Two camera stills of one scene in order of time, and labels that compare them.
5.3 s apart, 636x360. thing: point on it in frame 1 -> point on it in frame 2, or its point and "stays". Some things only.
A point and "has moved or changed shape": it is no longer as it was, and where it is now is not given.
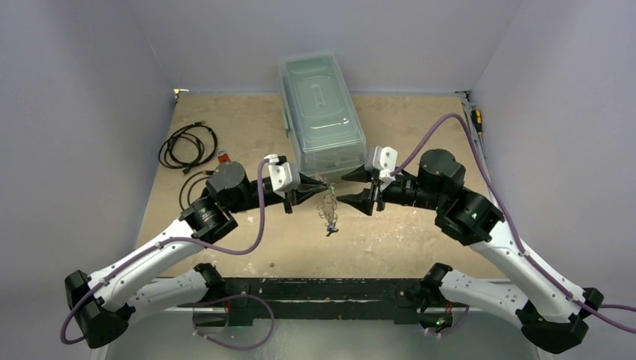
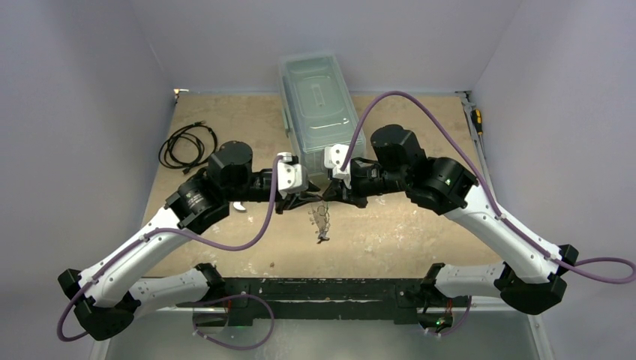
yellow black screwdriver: x=476 y=118 stays
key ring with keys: x=328 y=213 has moved or changed shape
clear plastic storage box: x=319 y=115 stays
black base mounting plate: x=287 y=301 stays
